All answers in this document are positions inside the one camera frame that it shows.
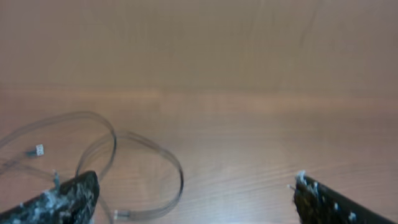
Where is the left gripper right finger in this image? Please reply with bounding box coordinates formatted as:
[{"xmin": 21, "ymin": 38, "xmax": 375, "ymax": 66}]
[{"xmin": 288, "ymin": 170, "xmax": 395, "ymax": 224}]

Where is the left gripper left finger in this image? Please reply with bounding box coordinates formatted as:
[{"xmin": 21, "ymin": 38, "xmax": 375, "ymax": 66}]
[{"xmin": 1, "ymin": 170, "xmax": 100, "ymax": 224}]

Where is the thick black USB-A cable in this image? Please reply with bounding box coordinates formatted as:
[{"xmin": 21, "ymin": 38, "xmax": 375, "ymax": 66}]
[{"xmin": 74, "ymin": 130, "xmax": 185, "ymax": 222}]

